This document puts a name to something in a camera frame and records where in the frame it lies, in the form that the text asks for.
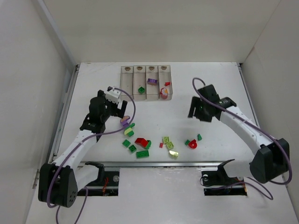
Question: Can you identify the green small square lego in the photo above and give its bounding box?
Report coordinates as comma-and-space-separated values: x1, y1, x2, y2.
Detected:
138, 86, 146, 94

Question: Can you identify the purple lego brick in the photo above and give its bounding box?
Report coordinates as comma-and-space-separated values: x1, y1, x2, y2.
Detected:
147, 78, 158, 85

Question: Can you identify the red ring lego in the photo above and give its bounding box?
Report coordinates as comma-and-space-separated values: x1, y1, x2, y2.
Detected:
188, 140, 198, 149

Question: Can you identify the green square lego brick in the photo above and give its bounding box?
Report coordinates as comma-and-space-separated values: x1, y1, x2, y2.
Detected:
122, 140, 131, 148

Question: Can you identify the red large lego brick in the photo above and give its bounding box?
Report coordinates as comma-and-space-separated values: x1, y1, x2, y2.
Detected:
135, 138, 149, 148

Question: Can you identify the lime square lego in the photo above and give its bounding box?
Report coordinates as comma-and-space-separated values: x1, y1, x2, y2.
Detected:
163, 136, 170, 144
166, 142, 174, 150

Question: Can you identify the green long lego brick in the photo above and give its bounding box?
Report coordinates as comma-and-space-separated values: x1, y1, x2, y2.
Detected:
136, 150, 150, 159

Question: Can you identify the red arch lego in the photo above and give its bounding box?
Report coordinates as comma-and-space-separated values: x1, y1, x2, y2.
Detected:
160, 87, 168, 100

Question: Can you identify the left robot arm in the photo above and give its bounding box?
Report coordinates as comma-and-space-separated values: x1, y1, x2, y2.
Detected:
38, 87, 127, 208

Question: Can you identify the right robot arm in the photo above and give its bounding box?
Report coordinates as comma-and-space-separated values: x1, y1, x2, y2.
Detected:
188, 84, 292, 184

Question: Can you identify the purple flower lego piece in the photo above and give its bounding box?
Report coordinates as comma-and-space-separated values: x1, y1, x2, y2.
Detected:
120, 116, 130, 129

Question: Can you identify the clear bin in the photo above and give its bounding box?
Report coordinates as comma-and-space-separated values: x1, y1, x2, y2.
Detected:
120, 66, 134, 98
158, 65, 173, 100
146, 65, 159, 101
133, 65, 146, 101

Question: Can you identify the yellow-green slope lego on green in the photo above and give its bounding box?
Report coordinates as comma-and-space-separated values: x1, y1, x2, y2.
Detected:
124, 128, 134, 137

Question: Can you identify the lime slope lego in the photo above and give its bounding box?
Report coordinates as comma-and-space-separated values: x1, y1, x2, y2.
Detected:
169, 150, 179, 158

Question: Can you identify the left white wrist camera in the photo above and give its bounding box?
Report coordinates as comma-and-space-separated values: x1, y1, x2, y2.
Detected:
105, 86, 121, 104

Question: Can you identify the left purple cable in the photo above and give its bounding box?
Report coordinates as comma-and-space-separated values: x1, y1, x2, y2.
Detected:
46, 88, 136, 224

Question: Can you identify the purple cable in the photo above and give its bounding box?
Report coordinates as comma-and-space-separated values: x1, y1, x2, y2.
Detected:
46, 88, 136, 224
192, 77, 293, 201

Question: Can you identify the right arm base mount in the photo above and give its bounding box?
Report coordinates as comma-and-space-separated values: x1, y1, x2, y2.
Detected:
200, 171, 247, 196

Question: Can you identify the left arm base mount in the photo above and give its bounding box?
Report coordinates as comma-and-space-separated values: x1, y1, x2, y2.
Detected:
87, 170, 120, 196

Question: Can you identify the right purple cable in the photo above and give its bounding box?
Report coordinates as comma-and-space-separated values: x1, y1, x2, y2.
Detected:
192, 77, 293, 201

